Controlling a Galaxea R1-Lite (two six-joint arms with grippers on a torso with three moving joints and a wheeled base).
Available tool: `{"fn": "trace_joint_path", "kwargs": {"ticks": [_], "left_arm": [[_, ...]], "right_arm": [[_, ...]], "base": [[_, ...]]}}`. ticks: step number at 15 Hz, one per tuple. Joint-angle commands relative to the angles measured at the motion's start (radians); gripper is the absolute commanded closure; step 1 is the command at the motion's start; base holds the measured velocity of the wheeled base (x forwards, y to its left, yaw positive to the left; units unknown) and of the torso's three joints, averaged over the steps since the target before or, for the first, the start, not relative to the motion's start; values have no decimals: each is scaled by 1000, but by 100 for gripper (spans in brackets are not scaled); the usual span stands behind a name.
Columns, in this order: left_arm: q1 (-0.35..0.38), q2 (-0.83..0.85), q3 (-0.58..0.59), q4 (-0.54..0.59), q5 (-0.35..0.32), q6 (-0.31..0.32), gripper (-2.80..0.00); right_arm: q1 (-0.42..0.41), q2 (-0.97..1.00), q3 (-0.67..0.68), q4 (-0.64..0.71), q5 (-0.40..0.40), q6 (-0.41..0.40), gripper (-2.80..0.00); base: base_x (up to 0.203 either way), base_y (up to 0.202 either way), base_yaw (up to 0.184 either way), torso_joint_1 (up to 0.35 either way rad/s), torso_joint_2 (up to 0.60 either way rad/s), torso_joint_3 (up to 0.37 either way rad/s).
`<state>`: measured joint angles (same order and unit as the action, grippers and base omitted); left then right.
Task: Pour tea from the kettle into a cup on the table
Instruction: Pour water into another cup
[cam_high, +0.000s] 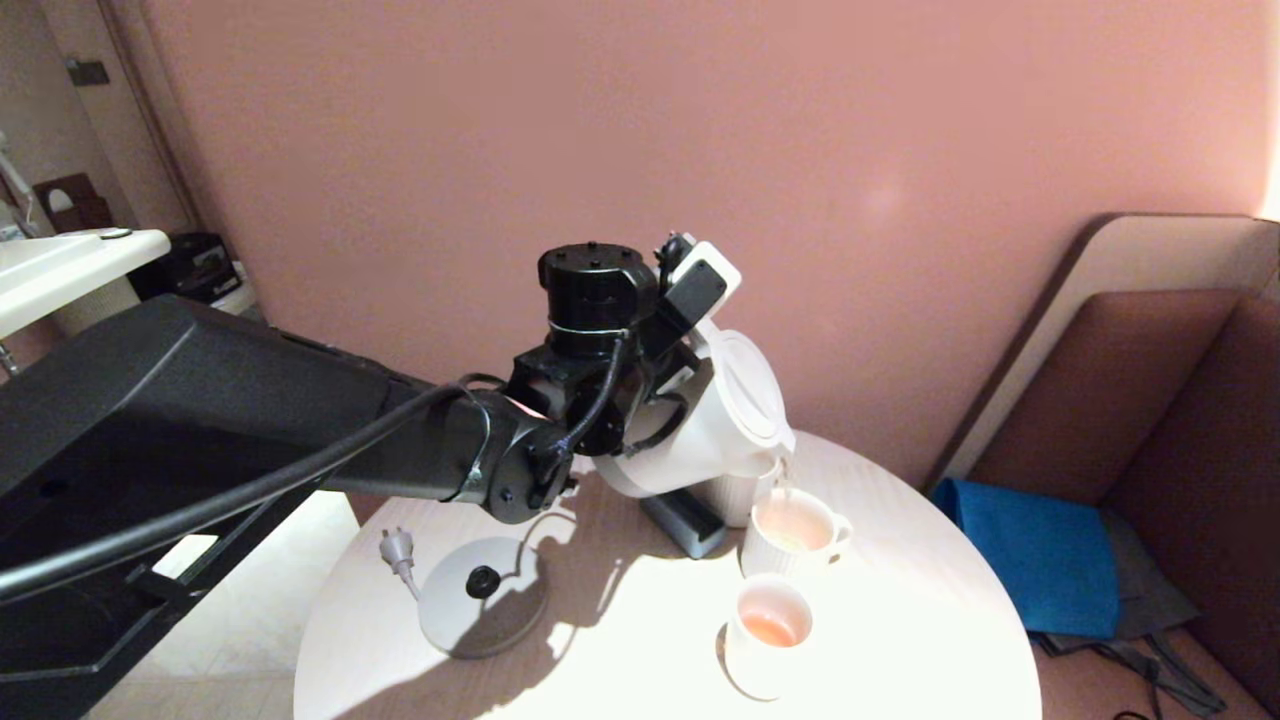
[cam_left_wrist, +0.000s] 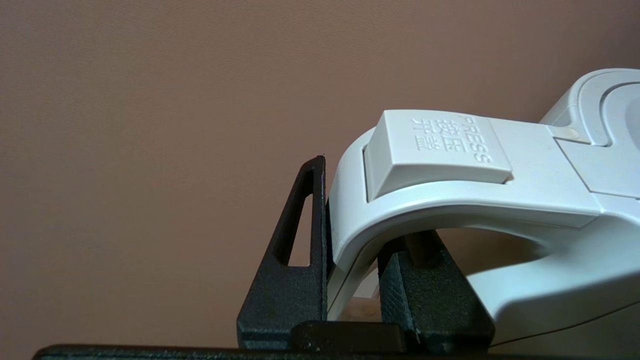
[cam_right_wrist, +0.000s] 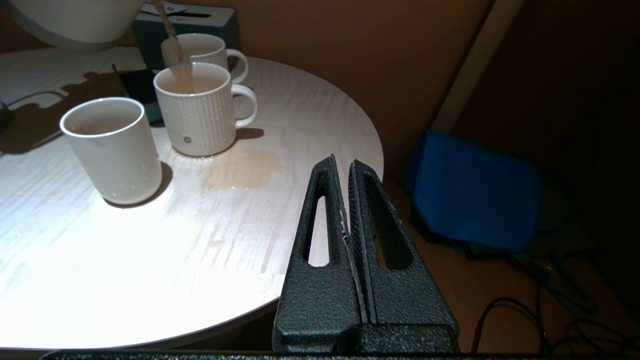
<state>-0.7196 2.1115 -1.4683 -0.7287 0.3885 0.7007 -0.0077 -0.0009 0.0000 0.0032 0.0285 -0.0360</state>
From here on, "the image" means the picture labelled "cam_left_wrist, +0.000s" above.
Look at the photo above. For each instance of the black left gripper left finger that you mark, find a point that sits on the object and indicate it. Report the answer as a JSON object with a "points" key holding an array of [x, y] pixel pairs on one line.
{"points": [[280, 310]]}

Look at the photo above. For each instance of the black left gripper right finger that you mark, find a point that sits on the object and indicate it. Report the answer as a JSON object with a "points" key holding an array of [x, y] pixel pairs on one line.
{"points": [[440, 305]]}

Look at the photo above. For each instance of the white electric kettle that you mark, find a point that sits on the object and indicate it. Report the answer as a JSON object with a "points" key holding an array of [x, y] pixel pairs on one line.
{"points": [[450, 165]]}

